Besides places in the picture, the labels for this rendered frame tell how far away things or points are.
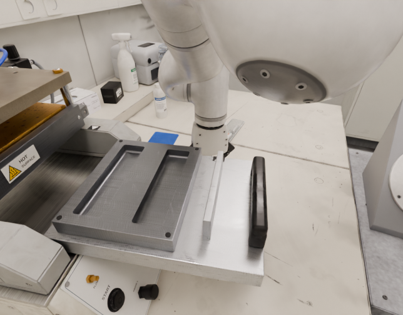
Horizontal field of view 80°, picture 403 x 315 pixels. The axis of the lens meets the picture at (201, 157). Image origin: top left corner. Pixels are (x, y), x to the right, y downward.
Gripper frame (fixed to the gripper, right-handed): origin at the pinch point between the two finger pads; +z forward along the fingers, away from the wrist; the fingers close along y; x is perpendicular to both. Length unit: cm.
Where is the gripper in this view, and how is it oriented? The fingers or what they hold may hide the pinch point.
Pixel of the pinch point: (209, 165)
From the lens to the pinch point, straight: 73.9
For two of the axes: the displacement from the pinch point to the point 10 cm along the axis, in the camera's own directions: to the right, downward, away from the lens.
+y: -9.7, 1.4, -1.9
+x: 2.4, 5.9, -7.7
